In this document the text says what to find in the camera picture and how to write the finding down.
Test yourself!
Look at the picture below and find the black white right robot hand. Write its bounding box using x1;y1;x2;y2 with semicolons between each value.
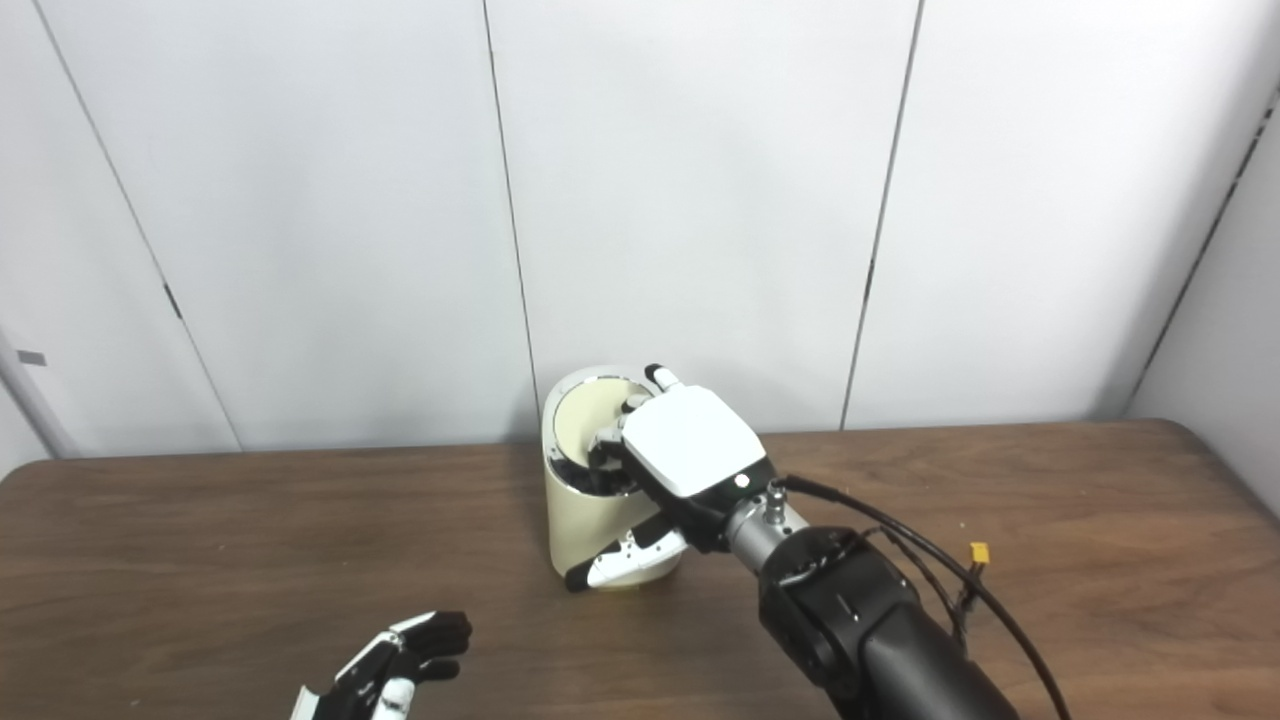
565;364;781;593

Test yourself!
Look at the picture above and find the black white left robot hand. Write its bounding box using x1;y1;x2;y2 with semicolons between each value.
292;610;473;720

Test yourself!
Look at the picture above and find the cream round bin lid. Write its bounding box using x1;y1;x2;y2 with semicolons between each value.
553;380;656;466

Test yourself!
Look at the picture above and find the black bin liner bag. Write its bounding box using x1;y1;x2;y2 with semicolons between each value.
570;455;641;498

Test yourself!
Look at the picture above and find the cream-colored bin body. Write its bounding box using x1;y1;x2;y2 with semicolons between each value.
541;365;691;591

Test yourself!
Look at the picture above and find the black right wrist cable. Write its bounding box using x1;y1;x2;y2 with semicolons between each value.
780;475;1071;720

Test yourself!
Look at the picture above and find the yellow cable connector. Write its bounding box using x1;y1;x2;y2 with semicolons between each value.
955;542;993;611

